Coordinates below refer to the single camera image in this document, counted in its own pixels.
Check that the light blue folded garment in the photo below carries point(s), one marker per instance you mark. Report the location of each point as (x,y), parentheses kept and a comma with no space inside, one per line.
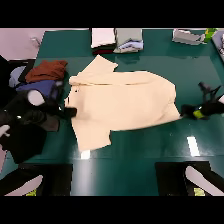
(131,45)

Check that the white folded garment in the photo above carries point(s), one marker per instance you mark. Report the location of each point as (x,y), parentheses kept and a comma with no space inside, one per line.
(103,37)

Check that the grey folded garment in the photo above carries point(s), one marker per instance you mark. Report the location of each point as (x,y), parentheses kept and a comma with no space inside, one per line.
(128,36)

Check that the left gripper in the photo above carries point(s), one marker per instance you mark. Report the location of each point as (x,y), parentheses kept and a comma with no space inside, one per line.
(68,112)

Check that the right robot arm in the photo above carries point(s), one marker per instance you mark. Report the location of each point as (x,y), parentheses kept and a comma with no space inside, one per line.
(200,176)

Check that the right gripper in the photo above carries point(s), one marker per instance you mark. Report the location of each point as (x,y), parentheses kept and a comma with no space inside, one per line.
(190,110)

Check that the cream shirt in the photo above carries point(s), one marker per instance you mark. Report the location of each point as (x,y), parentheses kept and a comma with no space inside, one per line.
(126,100)

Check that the dark red folded garment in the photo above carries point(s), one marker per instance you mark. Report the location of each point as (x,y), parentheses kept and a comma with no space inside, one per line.
(102,50)

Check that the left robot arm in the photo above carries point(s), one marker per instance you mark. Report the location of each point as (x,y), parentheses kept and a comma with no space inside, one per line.
(35,98)

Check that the rust brown garment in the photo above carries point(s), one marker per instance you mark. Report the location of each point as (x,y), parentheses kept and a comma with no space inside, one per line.
(45,70)

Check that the black garment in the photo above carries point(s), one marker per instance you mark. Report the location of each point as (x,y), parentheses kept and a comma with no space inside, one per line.
(23,138)

